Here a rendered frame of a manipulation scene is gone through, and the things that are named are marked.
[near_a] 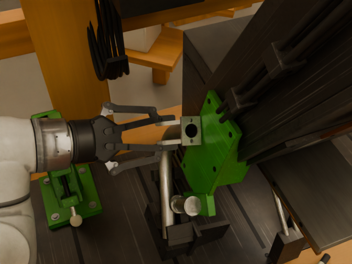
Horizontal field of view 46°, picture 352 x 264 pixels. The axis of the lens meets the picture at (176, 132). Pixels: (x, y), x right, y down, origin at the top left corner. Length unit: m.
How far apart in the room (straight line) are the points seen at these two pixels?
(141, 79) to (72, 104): 1.71
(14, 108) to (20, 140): 2.03
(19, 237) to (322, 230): 0.50
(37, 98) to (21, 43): 1.71
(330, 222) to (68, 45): 0.63
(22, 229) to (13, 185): 0.07
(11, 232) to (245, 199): 0.59
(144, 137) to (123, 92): 1.45
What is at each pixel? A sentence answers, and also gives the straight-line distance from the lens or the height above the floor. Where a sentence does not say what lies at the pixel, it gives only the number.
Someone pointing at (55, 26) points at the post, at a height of 1.30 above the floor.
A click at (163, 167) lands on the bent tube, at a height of 1.06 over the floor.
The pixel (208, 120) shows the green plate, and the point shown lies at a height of 1.23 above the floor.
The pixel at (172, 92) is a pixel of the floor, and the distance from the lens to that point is 2.62.
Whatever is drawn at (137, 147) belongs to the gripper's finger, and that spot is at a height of 1.21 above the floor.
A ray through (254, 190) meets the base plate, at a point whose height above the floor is 0.90.
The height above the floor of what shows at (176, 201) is 1.06.
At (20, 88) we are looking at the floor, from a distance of 2.83.
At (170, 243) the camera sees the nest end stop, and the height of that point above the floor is 0.97.
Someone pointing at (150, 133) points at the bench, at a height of 0.88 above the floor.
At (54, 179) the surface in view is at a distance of 0.98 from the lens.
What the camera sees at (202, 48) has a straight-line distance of 0.90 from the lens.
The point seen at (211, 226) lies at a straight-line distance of 0.93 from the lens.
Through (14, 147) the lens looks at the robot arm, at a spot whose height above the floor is 1.30.
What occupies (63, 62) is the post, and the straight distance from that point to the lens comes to 0.95.
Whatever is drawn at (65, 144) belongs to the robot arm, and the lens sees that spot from 0.68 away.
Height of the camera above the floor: 1.78
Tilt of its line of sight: 48 degrees down
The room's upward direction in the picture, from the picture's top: straight up
